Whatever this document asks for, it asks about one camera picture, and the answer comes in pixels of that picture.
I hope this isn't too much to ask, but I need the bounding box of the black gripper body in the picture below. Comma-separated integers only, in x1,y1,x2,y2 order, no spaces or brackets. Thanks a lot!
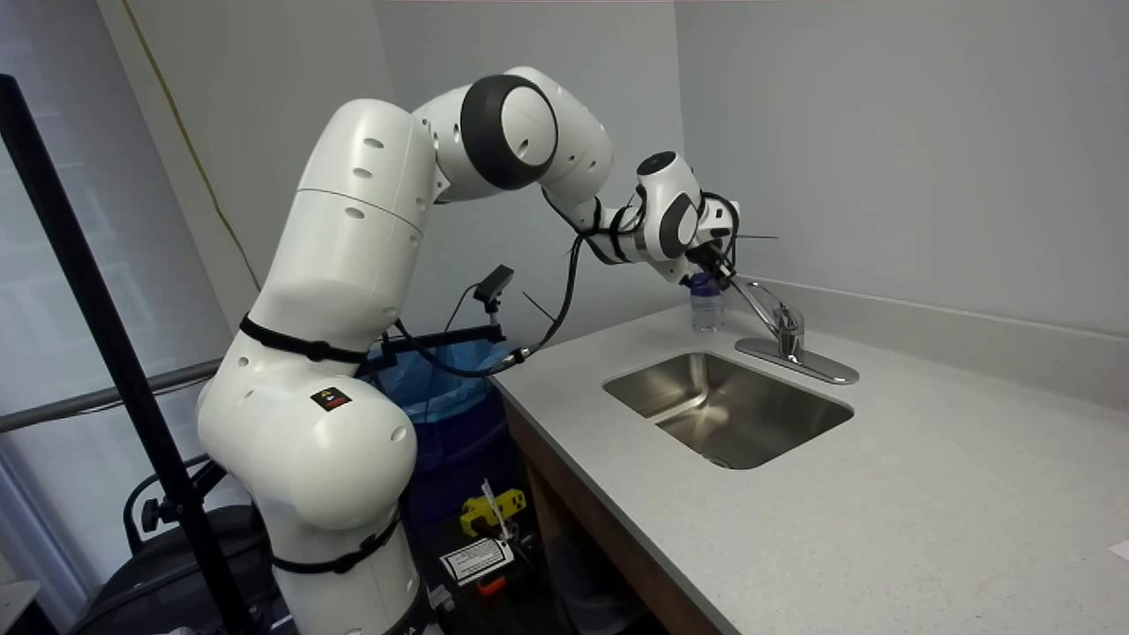
683,228,744,283

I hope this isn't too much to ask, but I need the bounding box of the chrome sink faucet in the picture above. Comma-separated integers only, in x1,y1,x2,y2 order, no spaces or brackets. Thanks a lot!
732,295,859,389

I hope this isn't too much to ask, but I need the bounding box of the clear smartwater bottle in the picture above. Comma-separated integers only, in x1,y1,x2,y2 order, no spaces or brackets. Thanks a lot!
682,265,728,334

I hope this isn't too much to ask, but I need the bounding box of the stainless steel sink basin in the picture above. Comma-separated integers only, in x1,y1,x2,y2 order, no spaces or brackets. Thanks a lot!
601,348,857,473

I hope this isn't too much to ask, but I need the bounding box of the black mounting bar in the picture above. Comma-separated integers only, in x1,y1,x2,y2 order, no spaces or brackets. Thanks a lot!
390,323,507,361

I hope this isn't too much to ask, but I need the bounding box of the brown wooden counter cabinet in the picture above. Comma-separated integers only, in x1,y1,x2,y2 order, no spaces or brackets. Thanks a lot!
498,391,718,635

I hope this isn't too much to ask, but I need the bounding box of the blue recycling bin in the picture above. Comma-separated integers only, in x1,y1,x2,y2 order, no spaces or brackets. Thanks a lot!
367,338,534,593

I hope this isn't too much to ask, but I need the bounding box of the yellow power outlet box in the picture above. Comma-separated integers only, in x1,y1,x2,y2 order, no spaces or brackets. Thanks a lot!
456,485,529,538

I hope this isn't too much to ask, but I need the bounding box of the white labelled box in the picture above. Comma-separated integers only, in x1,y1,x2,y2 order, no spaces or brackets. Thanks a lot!
436,531,520,589

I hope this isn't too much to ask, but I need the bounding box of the black tripod pole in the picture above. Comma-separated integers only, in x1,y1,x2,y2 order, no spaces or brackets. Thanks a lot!
0,71,257,635

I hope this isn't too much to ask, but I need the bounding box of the black rolling case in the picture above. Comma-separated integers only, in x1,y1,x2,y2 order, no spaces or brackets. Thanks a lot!
67,455,293,635

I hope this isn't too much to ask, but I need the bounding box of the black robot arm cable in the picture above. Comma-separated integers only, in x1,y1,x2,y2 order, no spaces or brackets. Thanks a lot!
381,198,647,379

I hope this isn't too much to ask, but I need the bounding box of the small black mounted camera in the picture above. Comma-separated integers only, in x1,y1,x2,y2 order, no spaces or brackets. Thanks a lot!
468,261,520,318

